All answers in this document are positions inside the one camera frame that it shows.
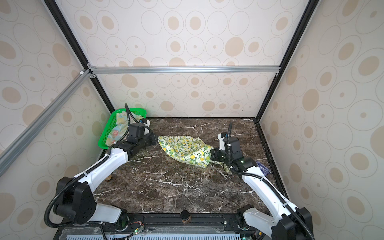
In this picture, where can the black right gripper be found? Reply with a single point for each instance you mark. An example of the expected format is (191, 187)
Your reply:
(215, 152)

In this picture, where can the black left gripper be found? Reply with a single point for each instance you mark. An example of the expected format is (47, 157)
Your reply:
(152, 135)

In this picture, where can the lemon print green skirt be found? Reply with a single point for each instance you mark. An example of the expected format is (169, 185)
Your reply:
(189, 150)

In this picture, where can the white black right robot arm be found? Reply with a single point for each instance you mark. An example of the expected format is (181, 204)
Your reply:
(285, 220)

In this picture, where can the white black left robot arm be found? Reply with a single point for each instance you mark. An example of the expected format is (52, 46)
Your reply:
(74, 202)

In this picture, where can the floral pastel skirt in basket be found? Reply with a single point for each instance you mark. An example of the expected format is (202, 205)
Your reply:
(117, 132)

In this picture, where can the blue card box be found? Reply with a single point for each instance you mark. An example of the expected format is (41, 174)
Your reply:
(266, 171)

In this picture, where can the green plastic basket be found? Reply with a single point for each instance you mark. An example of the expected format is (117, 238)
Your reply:
(112, 122)

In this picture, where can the brown cylindrical knob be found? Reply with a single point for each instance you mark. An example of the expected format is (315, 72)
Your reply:
(185, 217)

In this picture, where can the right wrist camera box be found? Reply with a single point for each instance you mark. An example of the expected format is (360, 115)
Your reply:
(230, 146)

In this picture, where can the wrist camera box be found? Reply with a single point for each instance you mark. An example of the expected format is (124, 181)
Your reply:
(138, 130)
(230, 146)

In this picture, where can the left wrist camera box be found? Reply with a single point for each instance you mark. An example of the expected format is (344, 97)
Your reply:
(138, 130)

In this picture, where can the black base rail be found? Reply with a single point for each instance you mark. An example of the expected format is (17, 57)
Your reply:
(164, 227)

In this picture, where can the silver aluminium rail back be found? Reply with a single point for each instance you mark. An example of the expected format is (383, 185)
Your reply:
(188, 70)

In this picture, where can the silver aluminium rail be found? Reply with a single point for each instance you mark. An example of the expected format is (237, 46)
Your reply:
(188, 70)
(26, 137)

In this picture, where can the silver aluminium rail left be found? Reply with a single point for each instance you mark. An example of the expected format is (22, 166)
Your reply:
(26, 137)

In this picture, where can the black corner frame post left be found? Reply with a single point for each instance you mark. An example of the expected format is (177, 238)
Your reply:
(74, 44)

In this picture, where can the black corner frame post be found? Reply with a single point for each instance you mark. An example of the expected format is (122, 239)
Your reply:
(302, 25)
(74, 44)

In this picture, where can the black corner frame post right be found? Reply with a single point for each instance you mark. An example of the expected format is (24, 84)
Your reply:
(302, 25)

